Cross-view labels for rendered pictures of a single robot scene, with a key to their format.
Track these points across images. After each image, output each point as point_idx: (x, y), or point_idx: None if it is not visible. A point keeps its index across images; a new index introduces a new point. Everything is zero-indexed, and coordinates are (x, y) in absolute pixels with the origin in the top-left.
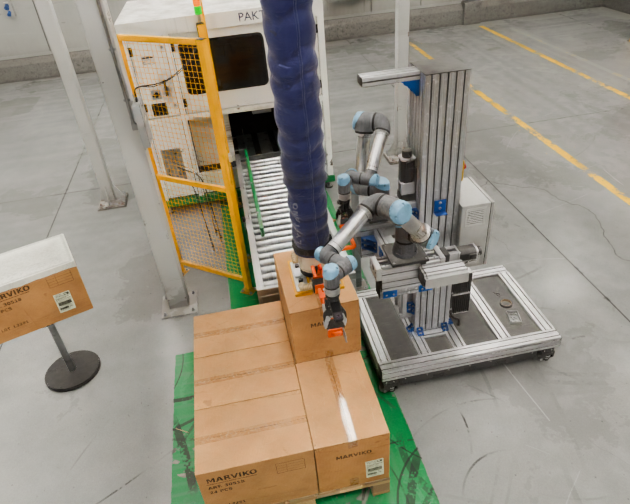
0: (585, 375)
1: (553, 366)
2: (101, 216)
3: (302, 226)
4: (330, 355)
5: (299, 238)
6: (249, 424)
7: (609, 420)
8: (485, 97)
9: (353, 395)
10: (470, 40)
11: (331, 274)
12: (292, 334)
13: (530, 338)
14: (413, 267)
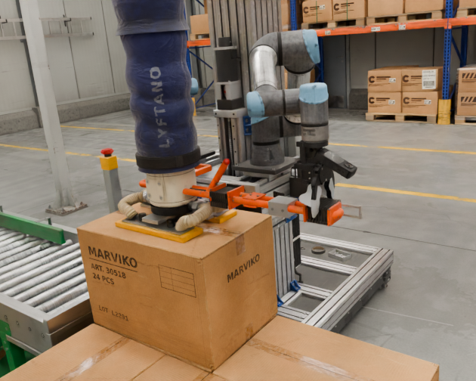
0: (425, 281)
1: (397, 287)
2: None
3: (171, 109)
4: (250, 336)
5: (165, 137)
6: None
7: None
8: None
9: (340, 357)
10: None
11: (325, 90)
12: (207, 305)
13: (374, 261)
14: (285, 178)
